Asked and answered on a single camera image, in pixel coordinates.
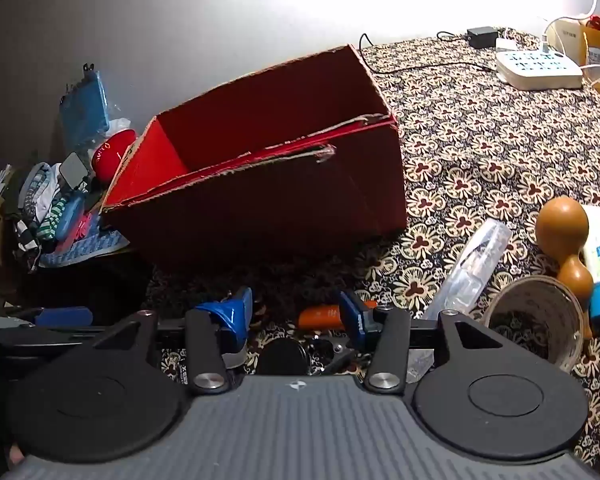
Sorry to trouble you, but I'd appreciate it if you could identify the pink plastic item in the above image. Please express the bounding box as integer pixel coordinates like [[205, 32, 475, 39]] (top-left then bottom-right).
[[72, 212, 94, 241]]

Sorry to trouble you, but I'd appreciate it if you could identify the small pocket mirror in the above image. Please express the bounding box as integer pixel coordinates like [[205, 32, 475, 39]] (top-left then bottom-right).
[[60, 152, 88, 186]]

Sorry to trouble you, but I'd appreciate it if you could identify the beige paper bag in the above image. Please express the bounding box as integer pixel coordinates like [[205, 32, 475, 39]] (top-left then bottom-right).
[[545, 17, 588, 61]]

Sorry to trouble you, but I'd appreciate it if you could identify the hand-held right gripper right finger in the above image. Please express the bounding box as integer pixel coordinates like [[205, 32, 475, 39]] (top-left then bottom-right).
[[336, 289, 517, 394]]

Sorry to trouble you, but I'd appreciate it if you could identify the blue glasses case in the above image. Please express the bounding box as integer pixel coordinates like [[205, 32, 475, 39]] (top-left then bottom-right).
[[55, 195, 86, 241]]

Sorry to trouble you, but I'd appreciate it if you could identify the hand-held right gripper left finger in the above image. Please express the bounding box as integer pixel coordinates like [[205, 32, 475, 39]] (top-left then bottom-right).
[[92, 286, 255, 396]]

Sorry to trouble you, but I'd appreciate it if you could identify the brown wooden gourd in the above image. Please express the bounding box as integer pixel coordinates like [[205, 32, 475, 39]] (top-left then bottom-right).
[[536, 196, 595, 306]]

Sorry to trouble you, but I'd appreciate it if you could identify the black cable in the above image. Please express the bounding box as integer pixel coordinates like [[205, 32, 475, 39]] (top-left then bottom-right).
[[359, 31, 499, 74]]

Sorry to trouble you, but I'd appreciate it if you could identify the dark metal tool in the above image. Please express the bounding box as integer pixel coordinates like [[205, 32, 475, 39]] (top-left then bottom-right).
[[307, 337, 356, 376]]

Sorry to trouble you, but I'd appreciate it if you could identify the black charger adapter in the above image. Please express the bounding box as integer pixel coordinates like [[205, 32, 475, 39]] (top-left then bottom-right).
[[466, 26, 499, 50]]

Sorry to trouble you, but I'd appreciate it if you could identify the blue zip case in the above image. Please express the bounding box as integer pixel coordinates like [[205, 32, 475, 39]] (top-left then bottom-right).
[[60, 64, 110, 148]]

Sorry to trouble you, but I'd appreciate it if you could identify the white tube with blue cap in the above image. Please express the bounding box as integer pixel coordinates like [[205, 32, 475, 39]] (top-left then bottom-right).
[[580, 205, 600, 333]]

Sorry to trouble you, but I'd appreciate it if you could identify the floral patterned blanket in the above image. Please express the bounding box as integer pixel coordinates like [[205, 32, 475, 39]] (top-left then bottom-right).
[[145, 27, 600, 471]]

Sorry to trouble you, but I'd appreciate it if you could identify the black round cap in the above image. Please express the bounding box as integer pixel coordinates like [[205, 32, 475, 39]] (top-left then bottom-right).
[[256, 338, 311, 376]]

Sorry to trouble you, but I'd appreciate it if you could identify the pile of striped clothes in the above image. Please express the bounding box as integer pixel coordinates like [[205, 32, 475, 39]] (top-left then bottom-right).
[[12, 162, 88, 253]]

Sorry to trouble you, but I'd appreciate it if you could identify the clear plastic package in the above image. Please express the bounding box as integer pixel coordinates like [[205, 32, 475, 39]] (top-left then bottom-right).
[[422, 217, 513, 321]]

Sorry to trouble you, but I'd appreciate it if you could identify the red plush toy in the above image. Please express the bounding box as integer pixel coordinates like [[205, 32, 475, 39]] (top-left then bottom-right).
[[91, 129, 138, 183]]

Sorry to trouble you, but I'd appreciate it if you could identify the white power strip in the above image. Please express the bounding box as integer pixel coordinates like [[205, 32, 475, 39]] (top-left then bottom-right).
[[495, 49, 584, 92]]

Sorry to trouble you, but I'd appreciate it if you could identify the orange cylindrical battery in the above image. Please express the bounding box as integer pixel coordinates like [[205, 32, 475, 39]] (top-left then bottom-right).
[[299, 301, 378, 332]]

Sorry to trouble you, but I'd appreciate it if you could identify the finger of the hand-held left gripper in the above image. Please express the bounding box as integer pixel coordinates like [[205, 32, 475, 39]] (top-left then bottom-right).
[[34, 306, 95, 329]]

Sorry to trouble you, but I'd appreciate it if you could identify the red cardboard box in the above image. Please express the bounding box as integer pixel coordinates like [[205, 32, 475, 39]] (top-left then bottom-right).
[[101, 44, 408, 271]]

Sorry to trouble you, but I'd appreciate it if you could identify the blue checkered towel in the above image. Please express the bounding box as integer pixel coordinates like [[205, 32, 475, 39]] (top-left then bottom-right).
[[40, 210, 131, 268]]

